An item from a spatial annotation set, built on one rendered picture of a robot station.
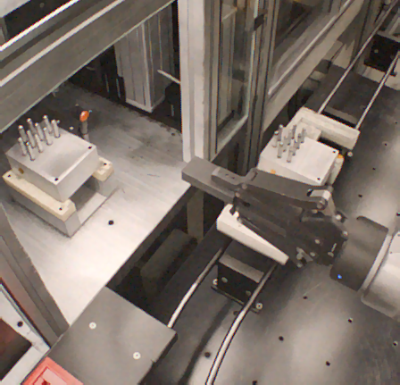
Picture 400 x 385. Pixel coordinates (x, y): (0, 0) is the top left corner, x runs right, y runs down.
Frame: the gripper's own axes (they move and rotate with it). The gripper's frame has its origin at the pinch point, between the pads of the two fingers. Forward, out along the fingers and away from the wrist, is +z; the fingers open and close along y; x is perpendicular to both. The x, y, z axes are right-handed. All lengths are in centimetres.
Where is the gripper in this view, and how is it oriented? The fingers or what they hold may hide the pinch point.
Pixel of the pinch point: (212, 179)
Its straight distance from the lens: 54.5
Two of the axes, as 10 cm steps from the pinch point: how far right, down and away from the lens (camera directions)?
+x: -5.5, 6.5, -5.2
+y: 0.0, -6.3, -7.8
